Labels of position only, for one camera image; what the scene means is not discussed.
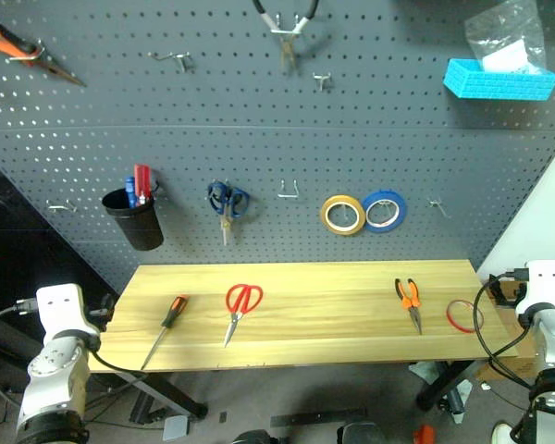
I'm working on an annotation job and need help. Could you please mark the black flat bar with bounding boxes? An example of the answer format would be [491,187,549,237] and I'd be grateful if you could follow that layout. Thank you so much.
[269,407,367,428]

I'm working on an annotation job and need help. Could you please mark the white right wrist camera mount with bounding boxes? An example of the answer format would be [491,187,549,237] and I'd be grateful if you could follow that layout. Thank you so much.
[514,259,555,317]

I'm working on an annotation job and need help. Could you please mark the blue tape roll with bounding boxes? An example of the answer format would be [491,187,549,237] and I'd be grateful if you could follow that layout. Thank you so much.
[361,189,409,234]

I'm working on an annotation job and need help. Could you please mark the small orange needle-nose pliers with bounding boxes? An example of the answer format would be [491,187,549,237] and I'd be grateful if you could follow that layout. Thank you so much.
[393,277,424,336]

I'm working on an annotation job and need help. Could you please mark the red handled scissors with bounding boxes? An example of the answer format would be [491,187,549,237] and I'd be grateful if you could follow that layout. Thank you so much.
[222,283,265,349]

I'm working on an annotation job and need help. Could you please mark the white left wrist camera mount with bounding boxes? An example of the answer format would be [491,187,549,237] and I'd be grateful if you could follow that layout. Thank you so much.
[35,283,95,339]

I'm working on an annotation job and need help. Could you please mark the black table leg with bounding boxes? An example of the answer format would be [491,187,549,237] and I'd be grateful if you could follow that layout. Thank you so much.
[414,360,481,413]
[90,369,209,425]

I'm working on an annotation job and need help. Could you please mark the large orange black long-nose pliers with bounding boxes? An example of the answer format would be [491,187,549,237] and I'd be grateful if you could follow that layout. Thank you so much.
[0,9,88,89]

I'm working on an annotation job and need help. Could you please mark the black plastic cup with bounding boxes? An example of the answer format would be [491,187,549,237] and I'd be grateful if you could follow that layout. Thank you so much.
[101,186,165,253]

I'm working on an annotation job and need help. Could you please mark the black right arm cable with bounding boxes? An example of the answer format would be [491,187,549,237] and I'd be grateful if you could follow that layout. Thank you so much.
[472,268,540,394]

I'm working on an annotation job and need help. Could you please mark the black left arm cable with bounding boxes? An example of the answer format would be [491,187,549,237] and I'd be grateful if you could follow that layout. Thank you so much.
[0,299,150,417]

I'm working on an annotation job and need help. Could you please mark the clear plastic bag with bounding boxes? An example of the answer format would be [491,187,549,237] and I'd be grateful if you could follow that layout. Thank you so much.
[463,0,548,75]

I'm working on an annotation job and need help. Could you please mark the dark rounded shape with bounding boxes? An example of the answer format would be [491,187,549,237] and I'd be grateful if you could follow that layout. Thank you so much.
[336,419,391,444]
[232,428,273,444]

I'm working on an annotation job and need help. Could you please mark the orange black screwdriver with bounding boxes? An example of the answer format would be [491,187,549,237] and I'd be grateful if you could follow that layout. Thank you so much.
[140,294,191,372]

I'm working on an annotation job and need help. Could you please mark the yellow tape roll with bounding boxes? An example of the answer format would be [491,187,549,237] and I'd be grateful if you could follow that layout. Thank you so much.
[320,194,367,237]

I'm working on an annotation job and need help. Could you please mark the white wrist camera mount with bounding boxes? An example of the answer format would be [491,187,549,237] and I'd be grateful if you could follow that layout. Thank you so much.
[35,283,95,339]
[514,259,555,317]

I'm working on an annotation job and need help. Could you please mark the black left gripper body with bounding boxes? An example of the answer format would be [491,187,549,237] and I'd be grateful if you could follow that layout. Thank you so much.
[88,293,117,333]

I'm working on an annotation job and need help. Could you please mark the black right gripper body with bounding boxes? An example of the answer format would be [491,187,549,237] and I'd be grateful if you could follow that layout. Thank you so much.
[488,277,528,308]

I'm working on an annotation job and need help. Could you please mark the black white handled pliers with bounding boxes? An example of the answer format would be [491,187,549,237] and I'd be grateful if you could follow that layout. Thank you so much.
[252,0,320,71]

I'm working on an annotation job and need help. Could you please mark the blue handled scissors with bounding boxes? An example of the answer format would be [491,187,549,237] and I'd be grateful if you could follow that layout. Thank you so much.
[206,180,252,247]

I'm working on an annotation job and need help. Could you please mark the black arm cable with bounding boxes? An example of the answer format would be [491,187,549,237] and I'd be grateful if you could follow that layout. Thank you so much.
[0,299,150,417]
[472,268,540,394]

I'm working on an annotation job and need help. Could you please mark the brown cardboard box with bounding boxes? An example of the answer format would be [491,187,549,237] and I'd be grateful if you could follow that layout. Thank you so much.
[475,277,555,383]

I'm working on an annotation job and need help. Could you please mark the white shoe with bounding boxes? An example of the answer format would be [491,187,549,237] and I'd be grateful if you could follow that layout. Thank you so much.
[491,421,515,444]

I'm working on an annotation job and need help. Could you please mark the blue plastic basket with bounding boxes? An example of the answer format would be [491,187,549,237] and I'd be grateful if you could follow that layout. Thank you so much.
[442,57,555,103]

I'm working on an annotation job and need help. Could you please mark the thin red tape ring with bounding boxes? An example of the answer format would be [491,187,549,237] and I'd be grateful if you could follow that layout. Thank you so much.
[446,299,485,334]

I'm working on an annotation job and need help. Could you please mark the grey metal pegboard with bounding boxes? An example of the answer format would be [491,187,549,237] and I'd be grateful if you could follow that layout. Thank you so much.
[0,0,555,297]

